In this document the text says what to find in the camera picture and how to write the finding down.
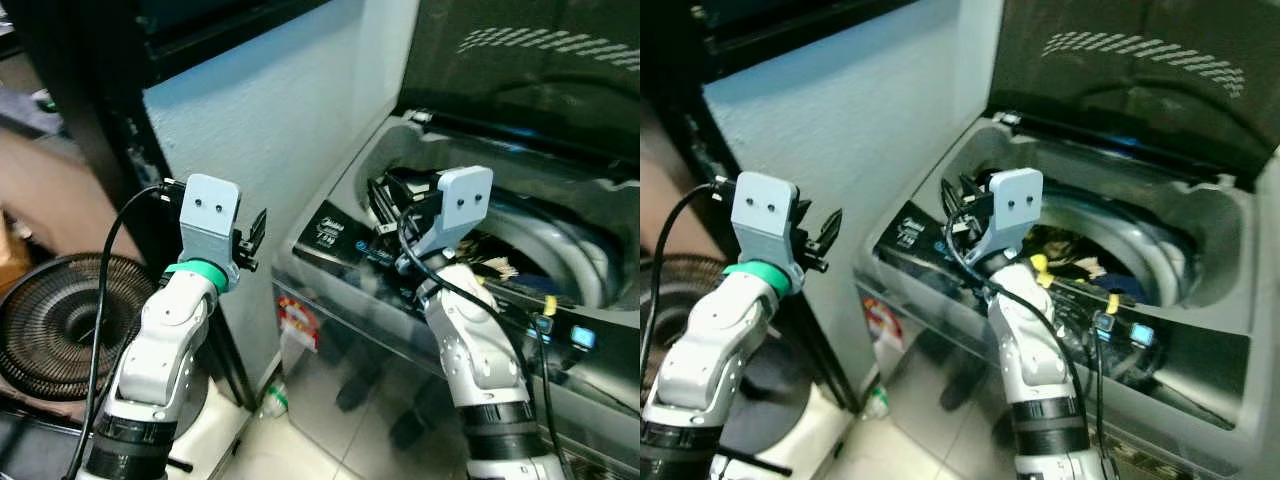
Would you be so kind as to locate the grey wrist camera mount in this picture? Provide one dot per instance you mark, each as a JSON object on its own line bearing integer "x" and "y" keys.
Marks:
{"x": 210, "y": 215}
{"x": 762, "y": 210}
{"x": 1015, "y": 205}
{"x": 462, "y": 200}

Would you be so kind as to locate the black shelf frame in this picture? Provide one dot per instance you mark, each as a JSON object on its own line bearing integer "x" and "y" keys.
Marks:
{"x": 90, "y": 100}
{"x": 690, "y": 90}

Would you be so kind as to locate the brown sofa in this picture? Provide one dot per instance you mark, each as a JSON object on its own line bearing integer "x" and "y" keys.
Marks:
{"x": 655, "y": 200}
{"x": 40, "y": 190}

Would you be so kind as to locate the steel washer drum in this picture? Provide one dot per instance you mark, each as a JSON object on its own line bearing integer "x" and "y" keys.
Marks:
{"x": 1165, "y": 245}
{"x": 575, "y": 250}

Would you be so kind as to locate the white appliance base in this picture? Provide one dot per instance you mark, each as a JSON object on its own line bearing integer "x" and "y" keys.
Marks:
{"x": 215, "y": 425}
{"x": 815, "y": 430}

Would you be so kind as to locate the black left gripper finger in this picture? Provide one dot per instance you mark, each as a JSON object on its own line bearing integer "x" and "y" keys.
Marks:
{"x": 832, "y": 230}
{"x": 259, "y": 228}

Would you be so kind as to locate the small green-capped bottle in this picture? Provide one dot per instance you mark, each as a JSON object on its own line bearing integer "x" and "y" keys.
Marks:
{"x": 273, "y": 402}
{"x": 876, "y": 403}

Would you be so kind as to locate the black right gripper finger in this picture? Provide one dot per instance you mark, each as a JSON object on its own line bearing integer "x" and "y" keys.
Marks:
{"x": 391, "y": 195}
{"x": 380, "y": 205}
{"x": 966, "y": 192}
{"x": 950, "y": 200}

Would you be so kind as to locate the grey top-loading washing machine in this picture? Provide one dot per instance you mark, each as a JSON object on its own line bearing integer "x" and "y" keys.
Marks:
{"x": 950, "y": 400}
{"x": 380, "y": 400}

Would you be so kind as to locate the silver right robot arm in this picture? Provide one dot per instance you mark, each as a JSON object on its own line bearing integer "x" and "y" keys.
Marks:
{"x": 1030, "y": 340}
{"x": 475, "y": 340}

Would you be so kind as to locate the dark patterned clothes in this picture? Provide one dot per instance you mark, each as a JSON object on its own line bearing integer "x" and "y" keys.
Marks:
{"x": 500, "y": 262}
{"x": 1075, "y": 262}

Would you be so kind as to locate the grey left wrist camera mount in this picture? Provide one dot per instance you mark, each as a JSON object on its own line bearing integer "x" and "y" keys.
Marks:
{"x": 210, "y": 215}
{"x": 762, "y": 210}

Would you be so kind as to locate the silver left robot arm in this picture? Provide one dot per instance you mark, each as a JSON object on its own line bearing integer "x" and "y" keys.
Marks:
{"x": 165, "y": 340}
{"x": 710, "y": 345}

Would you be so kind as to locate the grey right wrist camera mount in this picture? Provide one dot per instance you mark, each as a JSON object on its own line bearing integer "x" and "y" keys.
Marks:
{"x": 1015, "y": 205}
{"x": 462, "y": 200}

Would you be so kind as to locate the black round fan grille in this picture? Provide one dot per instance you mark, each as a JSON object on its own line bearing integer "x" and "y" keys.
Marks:
{"x": 50, "y": 330}
{"x": 682, "y": 285}

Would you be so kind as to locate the dark glass washer lid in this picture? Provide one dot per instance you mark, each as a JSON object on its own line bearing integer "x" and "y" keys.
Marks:
{"x": 520, "y": 80}
{"x": 1120, "y": 100}

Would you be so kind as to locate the red round sticker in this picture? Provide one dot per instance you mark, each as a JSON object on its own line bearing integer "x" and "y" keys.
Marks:
{"x": 298, "y": 322}
{"x": 882, "y": 322}

